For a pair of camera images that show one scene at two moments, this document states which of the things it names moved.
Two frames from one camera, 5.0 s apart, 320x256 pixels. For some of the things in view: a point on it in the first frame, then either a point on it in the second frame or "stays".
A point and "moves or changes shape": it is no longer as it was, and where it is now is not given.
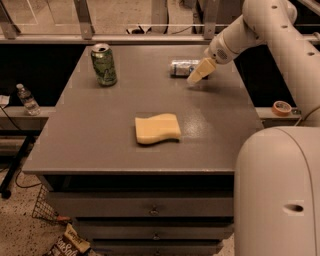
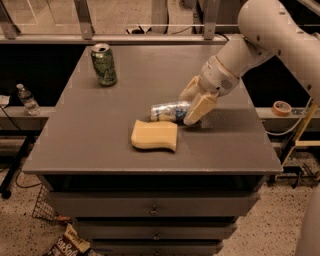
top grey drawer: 143,204 stays
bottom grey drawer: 158,247 stays
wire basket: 44,207 stays
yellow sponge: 155,129 moves or changes shape
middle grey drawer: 154,229 stays
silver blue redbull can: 182,68 → 173,111
